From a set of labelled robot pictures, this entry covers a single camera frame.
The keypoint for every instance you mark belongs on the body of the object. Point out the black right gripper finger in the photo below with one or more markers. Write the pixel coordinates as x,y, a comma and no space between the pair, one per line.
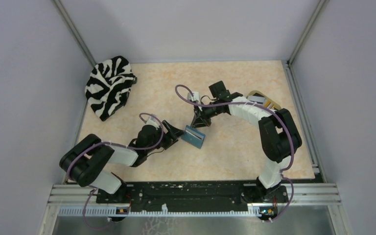
207,121
197,122

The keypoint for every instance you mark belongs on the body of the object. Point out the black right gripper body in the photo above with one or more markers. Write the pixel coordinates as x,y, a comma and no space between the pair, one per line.
208,111

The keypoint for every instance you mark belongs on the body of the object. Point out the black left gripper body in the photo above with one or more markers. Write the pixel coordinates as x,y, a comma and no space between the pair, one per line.
164,143

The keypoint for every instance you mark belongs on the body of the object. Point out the teal leather card holder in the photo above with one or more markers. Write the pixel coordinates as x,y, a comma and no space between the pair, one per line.
193,137

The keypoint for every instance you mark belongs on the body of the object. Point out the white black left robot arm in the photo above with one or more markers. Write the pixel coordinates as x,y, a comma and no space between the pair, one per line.
85,162

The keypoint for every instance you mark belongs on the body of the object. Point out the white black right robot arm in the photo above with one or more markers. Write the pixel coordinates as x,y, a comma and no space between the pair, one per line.
278,133

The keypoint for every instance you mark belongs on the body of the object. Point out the beige card tray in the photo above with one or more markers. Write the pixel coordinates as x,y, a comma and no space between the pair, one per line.
255,92

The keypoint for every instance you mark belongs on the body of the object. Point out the cards in tray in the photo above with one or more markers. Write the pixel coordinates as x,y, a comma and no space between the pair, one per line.
263,101

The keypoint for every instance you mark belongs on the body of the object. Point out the zebra striped cloth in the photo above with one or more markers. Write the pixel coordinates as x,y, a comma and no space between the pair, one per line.
109,86

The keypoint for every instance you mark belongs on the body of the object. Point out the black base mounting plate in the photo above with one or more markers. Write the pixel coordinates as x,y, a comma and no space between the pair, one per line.
194,196

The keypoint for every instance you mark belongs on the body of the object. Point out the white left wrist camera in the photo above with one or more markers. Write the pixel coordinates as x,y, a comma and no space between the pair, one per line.
151,121

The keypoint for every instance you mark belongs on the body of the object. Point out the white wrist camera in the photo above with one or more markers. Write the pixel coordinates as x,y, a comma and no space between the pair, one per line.
151,121
194,97

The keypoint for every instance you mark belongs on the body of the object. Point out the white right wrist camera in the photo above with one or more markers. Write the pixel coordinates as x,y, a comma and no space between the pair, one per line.
194,97

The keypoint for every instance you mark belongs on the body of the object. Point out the aluminium frame rail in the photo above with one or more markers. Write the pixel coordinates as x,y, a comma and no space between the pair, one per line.
75,201

